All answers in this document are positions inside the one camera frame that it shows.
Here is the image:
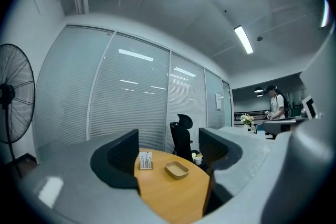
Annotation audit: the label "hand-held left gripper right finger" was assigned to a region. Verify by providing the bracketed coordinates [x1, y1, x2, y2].
[198, 125, 292, 217]

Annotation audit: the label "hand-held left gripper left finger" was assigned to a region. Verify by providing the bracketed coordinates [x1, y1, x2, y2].
[22, 129, 171, 224]

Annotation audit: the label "shallow wooden container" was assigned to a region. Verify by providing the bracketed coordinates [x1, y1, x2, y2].
[164, 160, 190, 180]

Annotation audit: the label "white flowers in vase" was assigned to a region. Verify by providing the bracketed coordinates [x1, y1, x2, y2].
[240, 113, 255, 132]

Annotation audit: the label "paper cup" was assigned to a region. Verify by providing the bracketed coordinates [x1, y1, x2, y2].
[192, 152, 204, 165]

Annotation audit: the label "dark grey desk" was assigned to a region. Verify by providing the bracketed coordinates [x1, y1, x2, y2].
[262, 116, 308, 140]

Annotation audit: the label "black office chair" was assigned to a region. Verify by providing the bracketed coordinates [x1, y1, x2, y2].
[169, 113, 201, 164]

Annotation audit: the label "wooden holder with white cards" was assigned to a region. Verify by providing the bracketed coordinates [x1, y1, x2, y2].
[138, 151, 154, 171]

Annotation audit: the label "white framed monitor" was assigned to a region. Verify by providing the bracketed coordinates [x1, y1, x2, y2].
[301, 94, 318, 120]

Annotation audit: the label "round wooden table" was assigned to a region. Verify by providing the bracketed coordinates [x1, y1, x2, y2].
[134, 148, 211, 224]

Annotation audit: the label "black standing fan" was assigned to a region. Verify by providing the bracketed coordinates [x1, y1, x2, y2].
[0, 43, 36, 179]

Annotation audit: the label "short ceiling light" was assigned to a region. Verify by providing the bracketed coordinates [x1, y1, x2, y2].
[234, 25, 254, 55]

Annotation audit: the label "ceiling light strip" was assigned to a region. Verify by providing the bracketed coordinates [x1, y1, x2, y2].
[320, 0, 330, 28]

